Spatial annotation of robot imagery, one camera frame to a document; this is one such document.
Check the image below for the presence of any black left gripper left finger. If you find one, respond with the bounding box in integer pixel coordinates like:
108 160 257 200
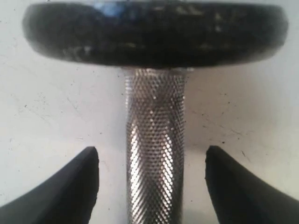
0 147 99 224

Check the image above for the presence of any black right weight plate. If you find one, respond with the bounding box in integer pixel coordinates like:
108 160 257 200
22 0 289 69

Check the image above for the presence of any chrome dumbbell bar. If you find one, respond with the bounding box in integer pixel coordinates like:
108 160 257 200
124 69 186 224

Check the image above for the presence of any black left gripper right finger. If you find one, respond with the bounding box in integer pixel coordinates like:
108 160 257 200
205 146 299 224

